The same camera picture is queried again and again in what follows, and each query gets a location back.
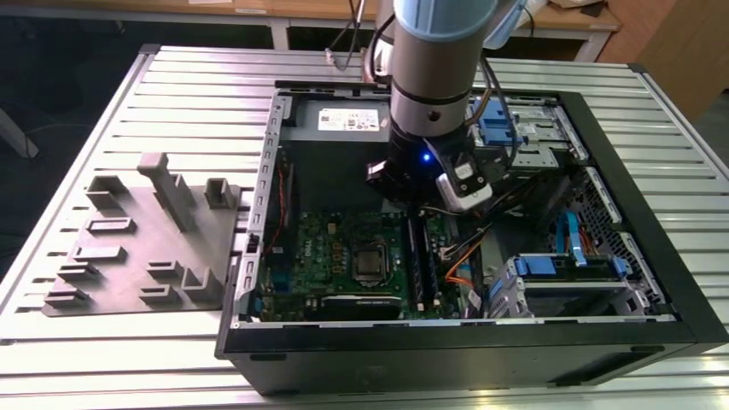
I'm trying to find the grey power supply unit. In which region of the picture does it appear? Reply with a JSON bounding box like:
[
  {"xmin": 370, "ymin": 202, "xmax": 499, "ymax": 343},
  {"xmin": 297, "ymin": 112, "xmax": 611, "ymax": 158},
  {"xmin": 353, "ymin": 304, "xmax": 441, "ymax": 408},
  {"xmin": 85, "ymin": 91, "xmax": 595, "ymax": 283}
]
[{"xmin": 278, "ymin": 100, "xmax": 394, "ymax": 213}]

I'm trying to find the CPU socket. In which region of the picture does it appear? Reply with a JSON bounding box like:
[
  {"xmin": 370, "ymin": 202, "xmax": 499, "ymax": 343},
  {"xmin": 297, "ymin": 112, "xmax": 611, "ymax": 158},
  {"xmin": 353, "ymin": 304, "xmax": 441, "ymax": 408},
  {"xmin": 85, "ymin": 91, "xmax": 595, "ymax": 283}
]
[{"xmin": 346, "ymin": 238, "xmax": 397, "ymax": 287}]

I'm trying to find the silver CPU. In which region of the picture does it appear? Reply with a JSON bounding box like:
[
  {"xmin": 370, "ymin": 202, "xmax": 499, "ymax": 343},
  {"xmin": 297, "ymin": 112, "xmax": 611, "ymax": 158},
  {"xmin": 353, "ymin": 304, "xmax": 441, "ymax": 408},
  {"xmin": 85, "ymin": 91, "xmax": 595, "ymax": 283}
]
[{"xmin": 351, "ymin": 249, "xmax": 387, "ymax": 274}]

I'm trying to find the green motherboard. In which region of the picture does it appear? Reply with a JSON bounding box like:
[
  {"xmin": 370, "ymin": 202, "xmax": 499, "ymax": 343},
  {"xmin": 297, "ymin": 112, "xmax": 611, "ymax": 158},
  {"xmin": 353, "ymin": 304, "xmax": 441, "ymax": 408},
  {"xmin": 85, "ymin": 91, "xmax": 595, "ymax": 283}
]
[{"xmin": 253, "ymin": 208, "xmax": 462, "ymax": 321}]

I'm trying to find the black case fan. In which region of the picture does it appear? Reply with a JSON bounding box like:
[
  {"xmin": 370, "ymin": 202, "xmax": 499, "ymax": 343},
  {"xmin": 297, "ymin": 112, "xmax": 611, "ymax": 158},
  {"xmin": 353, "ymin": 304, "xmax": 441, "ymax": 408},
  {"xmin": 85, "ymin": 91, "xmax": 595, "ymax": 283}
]
[{"xmin": 266, "ymin": 144, "xmax": 301, "ymax": 257}]

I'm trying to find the hard disk in blue carrier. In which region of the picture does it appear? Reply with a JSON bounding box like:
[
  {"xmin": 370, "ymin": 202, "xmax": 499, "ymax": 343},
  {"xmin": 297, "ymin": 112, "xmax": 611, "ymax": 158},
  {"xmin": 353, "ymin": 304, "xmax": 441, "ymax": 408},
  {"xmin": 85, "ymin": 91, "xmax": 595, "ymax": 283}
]
[{"xmin": 511, "ymin": 254, "xmax": 630, "ymax": 285}]

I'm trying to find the black graphics card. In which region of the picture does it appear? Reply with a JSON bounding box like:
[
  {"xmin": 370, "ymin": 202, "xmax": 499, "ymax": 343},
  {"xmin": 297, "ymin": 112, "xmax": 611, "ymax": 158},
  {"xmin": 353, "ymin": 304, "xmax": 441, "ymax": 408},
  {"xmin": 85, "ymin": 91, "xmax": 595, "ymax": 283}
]
[{"xmin": 303, "ymin": 293, "xmax": 405, "ymax": 322}]

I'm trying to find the silver disk bay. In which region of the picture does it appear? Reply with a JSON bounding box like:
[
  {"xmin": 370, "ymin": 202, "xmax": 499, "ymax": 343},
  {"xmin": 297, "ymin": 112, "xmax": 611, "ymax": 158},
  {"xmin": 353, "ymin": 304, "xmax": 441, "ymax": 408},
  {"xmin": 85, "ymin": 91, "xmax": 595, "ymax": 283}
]
[{"xmin": 489, "ymin": 254, "xmax": 667, "ymax": 319}]

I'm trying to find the black open PC case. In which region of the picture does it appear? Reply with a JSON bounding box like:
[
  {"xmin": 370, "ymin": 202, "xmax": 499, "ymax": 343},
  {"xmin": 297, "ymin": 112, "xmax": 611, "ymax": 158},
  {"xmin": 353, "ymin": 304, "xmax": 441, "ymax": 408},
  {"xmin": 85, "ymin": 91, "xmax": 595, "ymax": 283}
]
[{"xmin": 213, "ymin": 79, "xmax": 729, "ymax": 396}]

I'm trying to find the wooden desk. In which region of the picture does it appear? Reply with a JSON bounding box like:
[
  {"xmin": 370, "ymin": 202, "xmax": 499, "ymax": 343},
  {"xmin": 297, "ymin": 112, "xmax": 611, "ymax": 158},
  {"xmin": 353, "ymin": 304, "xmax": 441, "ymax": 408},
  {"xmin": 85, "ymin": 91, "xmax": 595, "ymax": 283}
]
[{"xmin": 0, "ymin": 0, "xmax": 622, "ymax": 63}]

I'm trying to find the grey parts rack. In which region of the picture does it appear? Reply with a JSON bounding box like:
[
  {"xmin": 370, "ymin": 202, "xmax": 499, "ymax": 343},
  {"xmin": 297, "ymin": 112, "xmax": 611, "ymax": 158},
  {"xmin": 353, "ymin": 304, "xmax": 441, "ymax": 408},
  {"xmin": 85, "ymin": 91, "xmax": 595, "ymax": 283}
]
[{"xmin": 42, "ymin": 151, "xmax": 254, "ymax": 318}]

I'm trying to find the brown wooden cabinet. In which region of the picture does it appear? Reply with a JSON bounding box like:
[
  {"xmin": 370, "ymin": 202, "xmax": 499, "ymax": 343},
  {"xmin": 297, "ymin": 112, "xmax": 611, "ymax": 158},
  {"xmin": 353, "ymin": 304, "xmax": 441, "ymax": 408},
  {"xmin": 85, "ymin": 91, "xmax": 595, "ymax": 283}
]
[{"xmin": 597, "ymin": 0, "xmax": 729, "ymax": 127}]

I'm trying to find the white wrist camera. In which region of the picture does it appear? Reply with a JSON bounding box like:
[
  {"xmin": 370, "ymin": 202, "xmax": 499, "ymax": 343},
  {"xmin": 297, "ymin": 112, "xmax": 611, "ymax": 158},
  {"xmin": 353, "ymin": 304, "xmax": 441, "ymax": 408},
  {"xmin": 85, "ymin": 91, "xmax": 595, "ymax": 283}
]
[{"xmin": 434, "ymin": 160, "xmax": 495, "ymax": 214}]

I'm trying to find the black wire bundle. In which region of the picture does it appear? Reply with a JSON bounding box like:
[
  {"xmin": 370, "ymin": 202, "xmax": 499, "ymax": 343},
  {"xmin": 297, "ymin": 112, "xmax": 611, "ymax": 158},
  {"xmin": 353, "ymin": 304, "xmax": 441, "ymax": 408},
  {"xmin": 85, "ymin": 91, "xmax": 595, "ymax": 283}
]
[{"xmin": 441, "ymin": 173, "xmax": 575, "ymax": 261}]

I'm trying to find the orange wire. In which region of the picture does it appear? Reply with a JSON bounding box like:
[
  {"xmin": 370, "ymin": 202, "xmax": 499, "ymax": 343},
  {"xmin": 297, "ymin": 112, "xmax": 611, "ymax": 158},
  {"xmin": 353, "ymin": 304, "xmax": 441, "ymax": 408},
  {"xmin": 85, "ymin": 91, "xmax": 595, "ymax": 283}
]
[{"xmin": 442, "ymin": 245, "xmax": 486, "ymax": 286}]

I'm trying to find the black camera cable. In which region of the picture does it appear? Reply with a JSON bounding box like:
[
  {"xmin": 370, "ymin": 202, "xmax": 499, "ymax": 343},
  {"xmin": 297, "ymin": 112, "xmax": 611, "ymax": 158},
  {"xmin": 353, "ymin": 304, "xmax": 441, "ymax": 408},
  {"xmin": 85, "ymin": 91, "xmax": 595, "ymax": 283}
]
[{"xmin": 475, "ymin": 58, "xmax": 523, "ymax": 174}]

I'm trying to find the red and black twisted wire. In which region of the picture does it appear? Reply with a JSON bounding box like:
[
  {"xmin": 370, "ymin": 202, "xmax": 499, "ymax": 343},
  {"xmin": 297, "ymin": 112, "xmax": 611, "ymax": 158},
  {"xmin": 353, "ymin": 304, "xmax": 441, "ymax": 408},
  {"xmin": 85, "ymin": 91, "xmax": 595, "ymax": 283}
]
[{"xmin": 269, "ymin": 147, "xmax": 286, "ymax": 253}]

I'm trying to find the blue flat wire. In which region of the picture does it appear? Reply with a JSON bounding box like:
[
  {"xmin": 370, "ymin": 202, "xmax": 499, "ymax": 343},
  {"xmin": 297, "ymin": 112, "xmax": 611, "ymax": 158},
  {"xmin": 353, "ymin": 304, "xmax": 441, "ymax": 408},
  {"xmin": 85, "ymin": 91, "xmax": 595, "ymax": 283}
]
[{"xmin": 554, "ymin": 210, "xmax": 591, "ymax": 269}]

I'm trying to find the black dangling cable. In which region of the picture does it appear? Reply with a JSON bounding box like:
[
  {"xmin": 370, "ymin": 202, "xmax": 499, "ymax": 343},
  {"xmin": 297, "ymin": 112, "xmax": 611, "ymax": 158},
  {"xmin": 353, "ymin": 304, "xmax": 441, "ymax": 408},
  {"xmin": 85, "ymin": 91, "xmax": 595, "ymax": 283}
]
[{"xmin": 323, "ymin": 0, "xmax": 369, "ymax": 73}]

